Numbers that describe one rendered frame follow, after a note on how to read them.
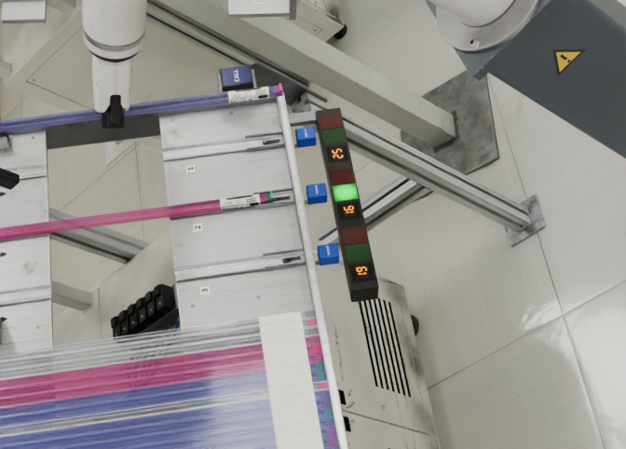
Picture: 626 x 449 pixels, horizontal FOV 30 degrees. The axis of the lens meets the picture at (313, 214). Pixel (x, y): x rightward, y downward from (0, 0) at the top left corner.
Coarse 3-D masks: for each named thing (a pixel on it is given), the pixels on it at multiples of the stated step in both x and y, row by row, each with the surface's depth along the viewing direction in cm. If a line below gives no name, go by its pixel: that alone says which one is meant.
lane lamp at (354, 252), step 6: (348, 246) 173; (354, 246) 173; (360, 246) 173; (366, 246) 173; (348, 252) 173; (354, 252) 173; (360, 252) 173; (366, 252) 173; (348, 258) 172; (354, 258) 172; (360, 258) 172; (366, 258) 172
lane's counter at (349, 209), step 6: (342, 204) 178; (348, 204) 178; (354, 204) 178; (342, 210) 177; (348, 210) 177; (354, 210) 177; (342, 216) 176; (348, 216) 176; (354, 216) 176; (360, 216) 176
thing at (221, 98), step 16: (192, 96) 172; (208, 96) 172; (224, 96) 172; (272, 96) 173; (80, 112) 171; (96, 112) 171; (128, 112) 171; (144, 112) 172; (0, 128) 170; (16, 128) 170; (32, 128) 171
